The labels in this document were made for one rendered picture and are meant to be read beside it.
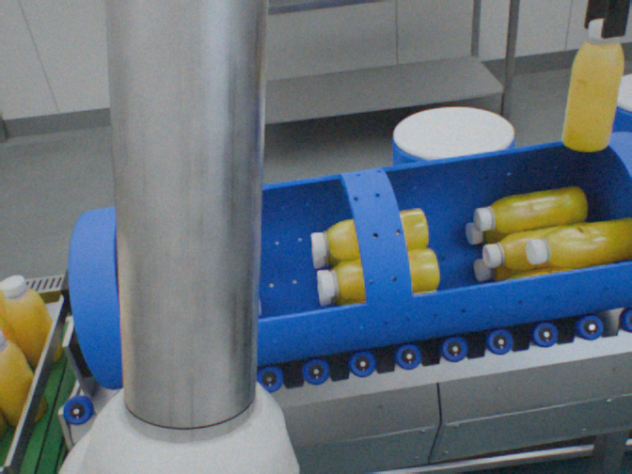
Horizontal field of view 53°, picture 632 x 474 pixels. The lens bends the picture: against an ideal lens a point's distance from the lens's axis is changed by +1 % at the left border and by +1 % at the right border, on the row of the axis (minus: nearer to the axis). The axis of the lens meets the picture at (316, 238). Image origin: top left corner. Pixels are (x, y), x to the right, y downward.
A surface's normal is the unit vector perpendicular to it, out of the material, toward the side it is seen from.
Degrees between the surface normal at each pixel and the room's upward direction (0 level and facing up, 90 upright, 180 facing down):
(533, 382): 71
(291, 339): 97
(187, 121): 76
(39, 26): 90
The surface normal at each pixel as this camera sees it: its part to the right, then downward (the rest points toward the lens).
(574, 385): 0.09, 0.26
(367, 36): 0.09, 0.56
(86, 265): -0.01, -0.40
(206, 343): 0.40, 0.33
